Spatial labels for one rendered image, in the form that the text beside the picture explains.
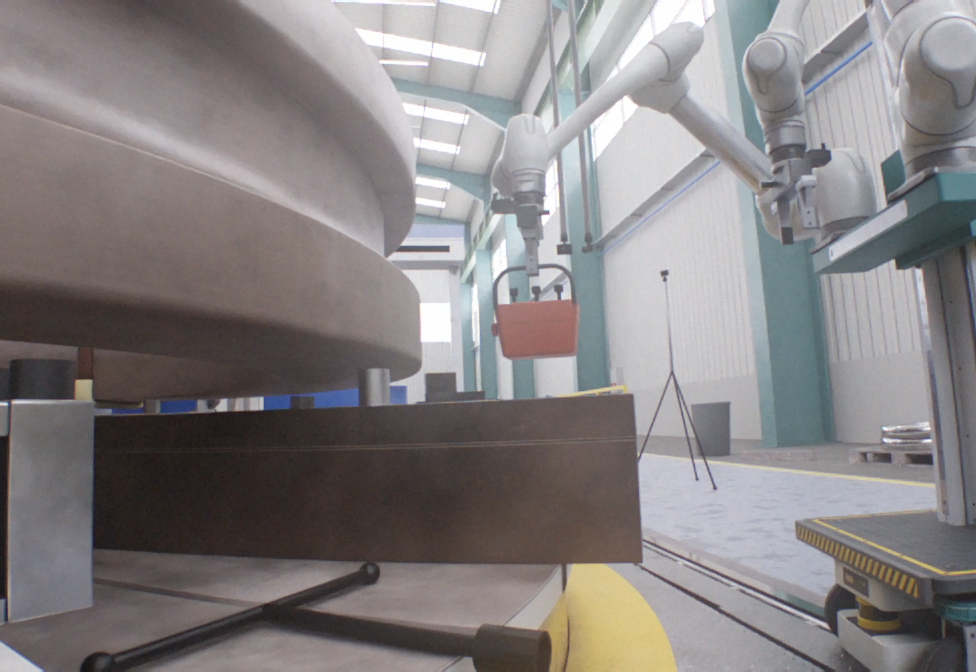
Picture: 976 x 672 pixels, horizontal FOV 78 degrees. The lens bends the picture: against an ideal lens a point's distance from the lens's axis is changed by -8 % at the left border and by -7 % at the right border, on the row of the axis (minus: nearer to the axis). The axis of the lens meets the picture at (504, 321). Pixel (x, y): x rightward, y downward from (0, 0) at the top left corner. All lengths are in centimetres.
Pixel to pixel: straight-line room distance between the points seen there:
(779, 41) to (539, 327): 78
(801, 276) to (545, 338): 956
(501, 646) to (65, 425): 59
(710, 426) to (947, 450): 707
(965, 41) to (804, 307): 965
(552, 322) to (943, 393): 98
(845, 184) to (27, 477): 182
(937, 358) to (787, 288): 895
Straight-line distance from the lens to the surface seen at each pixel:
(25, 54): 138
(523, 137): 159
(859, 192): 193
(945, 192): 144
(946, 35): 133
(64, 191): 115
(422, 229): 695
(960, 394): 187
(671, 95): 200
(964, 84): 133
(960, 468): 187
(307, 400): 458
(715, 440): 883
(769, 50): 139
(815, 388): 1080
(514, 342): 152
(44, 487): 77
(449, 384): 266
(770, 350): 1018
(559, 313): 151
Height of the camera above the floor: 65
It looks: 8 degrees up
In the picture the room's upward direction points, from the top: 2 degrees counter-clockwise
